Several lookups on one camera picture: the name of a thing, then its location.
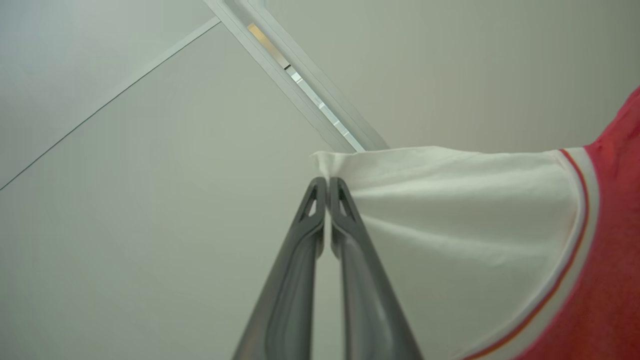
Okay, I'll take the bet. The red and white jersey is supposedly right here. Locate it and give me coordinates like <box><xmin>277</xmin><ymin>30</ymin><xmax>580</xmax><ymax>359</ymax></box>
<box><xmin>311</xmin><ymin>85</ymin><xmax>640</xmax><ymax>360</ymax></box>

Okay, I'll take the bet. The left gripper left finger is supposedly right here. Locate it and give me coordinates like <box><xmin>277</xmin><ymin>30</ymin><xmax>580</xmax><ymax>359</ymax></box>
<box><xmin>232</xmin><ymin>176</ymin><xmax>328</xmax><ymax>360</ymax></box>

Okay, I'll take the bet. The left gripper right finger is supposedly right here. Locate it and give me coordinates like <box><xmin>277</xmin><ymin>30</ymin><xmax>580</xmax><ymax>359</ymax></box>
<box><xmin>329</xmin><ymin>176</ymin><xmax>426</xmax><ymax>360</ymax></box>

